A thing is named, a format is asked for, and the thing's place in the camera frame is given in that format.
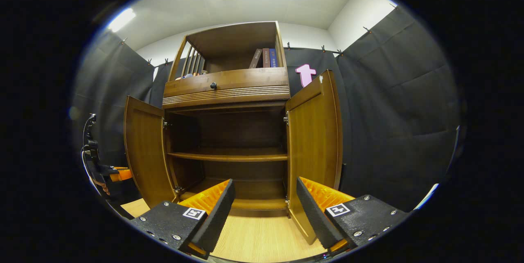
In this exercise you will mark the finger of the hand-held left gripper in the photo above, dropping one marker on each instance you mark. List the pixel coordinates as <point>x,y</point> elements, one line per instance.
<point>122,174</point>

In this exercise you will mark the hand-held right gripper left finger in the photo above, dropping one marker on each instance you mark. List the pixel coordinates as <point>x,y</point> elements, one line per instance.
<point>217,218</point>

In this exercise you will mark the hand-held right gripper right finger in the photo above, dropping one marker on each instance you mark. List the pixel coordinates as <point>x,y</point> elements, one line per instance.
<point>313,214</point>

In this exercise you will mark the wooden shoe cabinet door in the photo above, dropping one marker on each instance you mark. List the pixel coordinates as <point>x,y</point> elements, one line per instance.
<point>145,152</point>
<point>313,140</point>

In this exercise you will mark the wooden double-door shoe cabinet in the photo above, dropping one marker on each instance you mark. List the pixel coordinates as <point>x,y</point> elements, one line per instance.
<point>229,95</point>

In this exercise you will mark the metal door hinge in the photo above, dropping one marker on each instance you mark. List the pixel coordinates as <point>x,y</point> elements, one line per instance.
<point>285,118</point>
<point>165,124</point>

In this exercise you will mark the wooden cabinet drawer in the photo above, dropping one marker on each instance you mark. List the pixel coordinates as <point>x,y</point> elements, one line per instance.
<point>245,81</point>

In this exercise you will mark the wooden inner shelf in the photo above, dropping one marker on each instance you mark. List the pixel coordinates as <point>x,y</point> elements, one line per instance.
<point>229,156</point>

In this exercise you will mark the small blue object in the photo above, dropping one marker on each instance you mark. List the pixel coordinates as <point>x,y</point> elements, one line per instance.
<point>186,76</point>

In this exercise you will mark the black backdrop cloth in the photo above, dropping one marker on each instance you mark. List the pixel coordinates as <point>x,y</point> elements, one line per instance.
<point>393,124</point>

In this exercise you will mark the small ceiling light panel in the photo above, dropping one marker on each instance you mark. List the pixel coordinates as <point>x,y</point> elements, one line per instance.
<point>120,19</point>

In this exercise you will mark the blue book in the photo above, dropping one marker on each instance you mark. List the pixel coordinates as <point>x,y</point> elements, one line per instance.
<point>273,58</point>

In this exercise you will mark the brown upright book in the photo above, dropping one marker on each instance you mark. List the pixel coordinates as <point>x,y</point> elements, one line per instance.
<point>266,58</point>

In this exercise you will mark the brown leaning book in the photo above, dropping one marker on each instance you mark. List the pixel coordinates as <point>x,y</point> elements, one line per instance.
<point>256,58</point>

